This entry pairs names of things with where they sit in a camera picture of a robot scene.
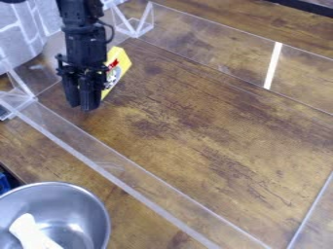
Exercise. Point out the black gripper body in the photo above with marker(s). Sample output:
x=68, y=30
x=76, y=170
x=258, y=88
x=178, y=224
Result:
x=80, y=38

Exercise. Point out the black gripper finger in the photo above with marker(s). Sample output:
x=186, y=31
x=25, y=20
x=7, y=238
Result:
x=90, y=93
x=70, y=83

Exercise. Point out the yellow butter box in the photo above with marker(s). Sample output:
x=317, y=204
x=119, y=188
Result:
x=119, y=63

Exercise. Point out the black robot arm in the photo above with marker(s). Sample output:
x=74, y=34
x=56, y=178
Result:
x=82, y=13

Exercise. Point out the grey brick pattern cloth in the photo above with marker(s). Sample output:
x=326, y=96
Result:
x=27, y=22

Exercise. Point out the blue object at edge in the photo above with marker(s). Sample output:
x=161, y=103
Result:
x=4, y=184

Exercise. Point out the steel bowl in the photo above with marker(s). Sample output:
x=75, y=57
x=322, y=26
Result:
x=68, y=213

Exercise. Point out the clear acrylic enclosure wall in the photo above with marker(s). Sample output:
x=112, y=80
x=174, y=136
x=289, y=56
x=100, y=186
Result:
x=215, y=132

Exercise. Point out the white handle in bowl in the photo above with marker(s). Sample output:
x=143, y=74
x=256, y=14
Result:
x=29, y=235

